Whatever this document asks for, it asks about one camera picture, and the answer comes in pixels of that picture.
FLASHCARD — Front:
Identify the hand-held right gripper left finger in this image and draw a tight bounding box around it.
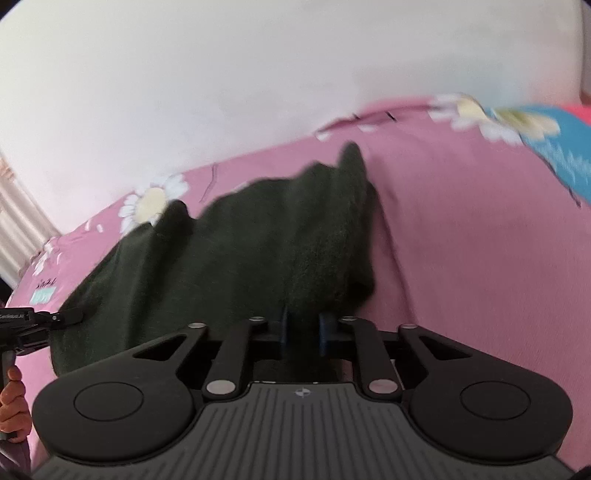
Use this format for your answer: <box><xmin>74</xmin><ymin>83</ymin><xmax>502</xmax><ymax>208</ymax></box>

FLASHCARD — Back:
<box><xmin>132</xmin><ymin>306</ymin><xmax>291</xmax><ymax>398</ymax></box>

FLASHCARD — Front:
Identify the pink floral bed sheet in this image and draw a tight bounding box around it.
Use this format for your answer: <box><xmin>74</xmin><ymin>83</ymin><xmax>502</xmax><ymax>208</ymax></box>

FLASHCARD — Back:
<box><xmin>0</xmin><ymin>92</ymin><xmax>591</xmax><ymax>472</ymax></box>

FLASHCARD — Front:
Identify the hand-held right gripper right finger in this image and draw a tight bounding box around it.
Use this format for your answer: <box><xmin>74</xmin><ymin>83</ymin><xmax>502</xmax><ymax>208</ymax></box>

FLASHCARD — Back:
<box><xmin>318</xmin><ymin>311</ymin><xmax>470</xmax><ymax>398</ymax></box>

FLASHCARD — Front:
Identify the red cloth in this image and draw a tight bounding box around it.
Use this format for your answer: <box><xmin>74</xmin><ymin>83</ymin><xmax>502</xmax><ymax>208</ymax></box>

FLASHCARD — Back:
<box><xmin>551</xmin><ymin>102</ymin><xmax>591</xmax><ymax>127</ymax></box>

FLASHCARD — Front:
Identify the person's left hand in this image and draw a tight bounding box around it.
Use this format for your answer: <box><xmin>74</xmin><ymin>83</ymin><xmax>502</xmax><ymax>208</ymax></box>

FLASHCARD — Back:
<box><xmin>0</xmin><ymin>367</ymin><xmax>34</xmax><ymax>435</ymax></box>

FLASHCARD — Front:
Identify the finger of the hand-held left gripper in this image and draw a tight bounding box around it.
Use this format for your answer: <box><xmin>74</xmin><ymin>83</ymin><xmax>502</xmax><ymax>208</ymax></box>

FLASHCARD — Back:
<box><xmin>45</xmin><ymin>307</ymin><xmax>85</xmax><ymax>328</ymax></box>

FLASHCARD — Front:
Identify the blue floral cloth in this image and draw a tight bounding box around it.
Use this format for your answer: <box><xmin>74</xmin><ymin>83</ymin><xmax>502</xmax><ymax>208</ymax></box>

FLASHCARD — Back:
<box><xmin>480</xmin><ymin>104</ymin><xmax>591</xmax><ymax>206</ymax></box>

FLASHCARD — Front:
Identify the beige patterned curtain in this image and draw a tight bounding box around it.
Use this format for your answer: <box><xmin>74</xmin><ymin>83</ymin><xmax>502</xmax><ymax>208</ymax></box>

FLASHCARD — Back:
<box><xmin>0</xmin><ymin>154</ymin><xmax>63</xmax><ymax>289</ymax></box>

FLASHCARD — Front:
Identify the dark green knit sweater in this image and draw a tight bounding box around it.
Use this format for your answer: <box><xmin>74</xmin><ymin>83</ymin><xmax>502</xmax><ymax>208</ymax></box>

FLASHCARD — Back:
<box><xmin>48</xmin><ymin>141</ymin><xmax>384</xmax><ymax>377</ymax></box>

